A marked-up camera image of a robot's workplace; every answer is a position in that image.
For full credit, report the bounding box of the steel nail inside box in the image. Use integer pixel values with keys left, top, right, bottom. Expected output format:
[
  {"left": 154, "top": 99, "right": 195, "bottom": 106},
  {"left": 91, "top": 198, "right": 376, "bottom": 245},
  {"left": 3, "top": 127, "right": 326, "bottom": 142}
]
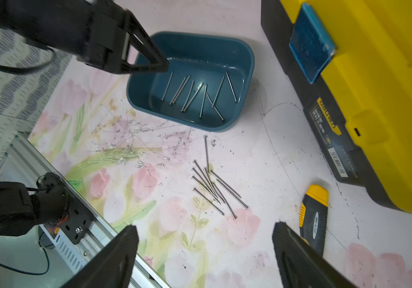
[
  {"left": 169, "top": 75, "right": 191, "bottom": 105},
  {"left": 161, "top": 72, "right": 173, "bottom": 102},
  {"left": 199, "top": 84, "right": 208, "bottom": 119},
  {"left": 181, "top": 80, "right": 195, "bottom": 112}
]

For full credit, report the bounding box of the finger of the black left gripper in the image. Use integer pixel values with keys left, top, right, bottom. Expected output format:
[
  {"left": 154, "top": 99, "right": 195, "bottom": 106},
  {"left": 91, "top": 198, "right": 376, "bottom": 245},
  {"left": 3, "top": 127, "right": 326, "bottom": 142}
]
[{"left": 119, "top": 10, "right": 169, "bottom": 74}]

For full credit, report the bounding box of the steel nail pile centre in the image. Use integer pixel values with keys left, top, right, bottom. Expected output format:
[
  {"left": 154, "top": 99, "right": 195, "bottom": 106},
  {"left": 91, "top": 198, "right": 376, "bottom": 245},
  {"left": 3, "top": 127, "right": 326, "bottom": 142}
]
[{"left": 191, "top": 160, "right": 249, "bottom": 220}]

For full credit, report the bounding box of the yellow black toolbox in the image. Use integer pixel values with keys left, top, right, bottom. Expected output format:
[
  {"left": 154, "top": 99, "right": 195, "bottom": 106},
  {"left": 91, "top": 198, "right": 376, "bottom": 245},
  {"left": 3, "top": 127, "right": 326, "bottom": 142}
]
[{"left": 261, "top": 1, "right": 412, "bottom": 214}]

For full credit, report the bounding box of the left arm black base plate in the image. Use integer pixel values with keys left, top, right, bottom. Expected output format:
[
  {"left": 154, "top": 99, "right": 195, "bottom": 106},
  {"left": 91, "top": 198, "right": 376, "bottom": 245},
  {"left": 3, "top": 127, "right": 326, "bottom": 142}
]
[{"left": 36, "top": 172, "right": 93, "bottom": 245}]

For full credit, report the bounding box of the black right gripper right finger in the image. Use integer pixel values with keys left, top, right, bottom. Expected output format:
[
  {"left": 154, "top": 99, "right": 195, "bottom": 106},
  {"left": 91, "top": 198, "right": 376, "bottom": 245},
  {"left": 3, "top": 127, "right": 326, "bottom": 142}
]
[{"left": 272, "top": 222, "right": 355, "bottom": 288}]

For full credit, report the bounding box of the yellow black utility knife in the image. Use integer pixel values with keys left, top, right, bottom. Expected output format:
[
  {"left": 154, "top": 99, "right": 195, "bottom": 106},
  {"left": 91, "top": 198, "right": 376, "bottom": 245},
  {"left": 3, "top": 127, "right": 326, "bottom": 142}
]
[{"left": 299, "top": 185, "right": 328, "bottom": 256}]

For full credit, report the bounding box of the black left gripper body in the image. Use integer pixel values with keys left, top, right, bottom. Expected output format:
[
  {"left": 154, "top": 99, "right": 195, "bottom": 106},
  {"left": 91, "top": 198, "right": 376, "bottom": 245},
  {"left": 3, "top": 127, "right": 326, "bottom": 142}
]
[{"left": 0, "top": 1, "right": 130, "bottom": 74}]

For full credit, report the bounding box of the teal plastic storage box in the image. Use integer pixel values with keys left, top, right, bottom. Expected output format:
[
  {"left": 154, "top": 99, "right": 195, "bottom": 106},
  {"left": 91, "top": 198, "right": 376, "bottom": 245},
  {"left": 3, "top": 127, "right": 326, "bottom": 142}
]
[{"left": 126, "top": 31, "right": 255, "bottom": 133}]

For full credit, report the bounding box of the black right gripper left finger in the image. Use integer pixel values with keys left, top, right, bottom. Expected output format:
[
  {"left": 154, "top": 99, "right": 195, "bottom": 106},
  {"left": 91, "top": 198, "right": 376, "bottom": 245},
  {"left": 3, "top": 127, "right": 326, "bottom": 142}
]
[{"left": 63, "top": 226, "right": 139, "bottom": 288}]

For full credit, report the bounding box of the aluminium mounting rail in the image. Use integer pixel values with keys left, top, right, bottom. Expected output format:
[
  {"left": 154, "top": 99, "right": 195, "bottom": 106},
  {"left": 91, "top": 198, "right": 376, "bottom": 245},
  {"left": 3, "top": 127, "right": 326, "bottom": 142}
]
[{"left": 0, "top": 132, "right": 118, "bottom": 273}]

